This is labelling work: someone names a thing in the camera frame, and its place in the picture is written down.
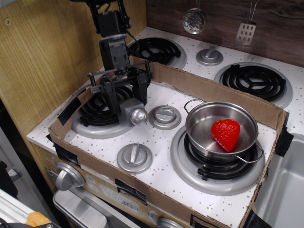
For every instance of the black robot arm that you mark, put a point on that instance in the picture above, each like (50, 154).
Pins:
(115, 24)

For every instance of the back left black burner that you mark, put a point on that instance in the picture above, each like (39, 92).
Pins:
(160, 50)

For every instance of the silver knob centre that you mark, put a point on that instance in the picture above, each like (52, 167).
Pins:
(164, 117)

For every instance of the red toy strawberry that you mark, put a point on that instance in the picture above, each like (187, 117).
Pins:
(226, 133)

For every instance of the oven clock display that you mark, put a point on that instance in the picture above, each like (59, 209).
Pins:
(119, 198)

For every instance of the silver oven dial bottom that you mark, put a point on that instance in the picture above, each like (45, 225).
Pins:
(167, 223)

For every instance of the front left black burner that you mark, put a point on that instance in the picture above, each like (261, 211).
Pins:
(95, 120)

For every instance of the silver knob front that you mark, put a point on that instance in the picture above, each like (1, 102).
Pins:
(134, 158)

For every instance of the silver oven dial left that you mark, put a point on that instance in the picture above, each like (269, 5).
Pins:
(68, 177)

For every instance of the back right black burner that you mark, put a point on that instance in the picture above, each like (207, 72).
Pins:
(257, 79)

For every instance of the cardboard tray border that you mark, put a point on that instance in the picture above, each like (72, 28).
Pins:
(160, 188)

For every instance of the hanging perforated ladle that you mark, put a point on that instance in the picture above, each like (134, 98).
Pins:
(195, 20)

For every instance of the grey sink basin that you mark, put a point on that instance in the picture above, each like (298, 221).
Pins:
(280, 202)

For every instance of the silver knob back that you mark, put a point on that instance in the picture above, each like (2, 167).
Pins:
(209, 57)

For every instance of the hanging metal spatula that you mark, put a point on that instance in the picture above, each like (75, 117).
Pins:
(247, 27)

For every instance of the front right black burner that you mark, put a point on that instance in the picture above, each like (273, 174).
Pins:
(214, 177)

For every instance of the silver oven door handle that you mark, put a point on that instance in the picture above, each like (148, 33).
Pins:
(79, 211)

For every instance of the orange object bottom left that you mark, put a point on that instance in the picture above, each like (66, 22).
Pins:
(35, 219)

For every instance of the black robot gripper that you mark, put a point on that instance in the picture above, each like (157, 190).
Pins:
(115, 59)

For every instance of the silver oven dial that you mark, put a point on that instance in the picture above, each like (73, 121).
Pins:
(167, 223)
(68, 177)

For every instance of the silver knob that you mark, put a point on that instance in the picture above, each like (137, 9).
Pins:
(209, 57)
(134, 158)
(164, 117)

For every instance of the black burner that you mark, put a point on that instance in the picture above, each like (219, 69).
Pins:
(214, 177)
(160, 50)
(95, 120)
(257, 79)

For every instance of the steel pot with handles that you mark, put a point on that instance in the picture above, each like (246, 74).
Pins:
(200, 120)

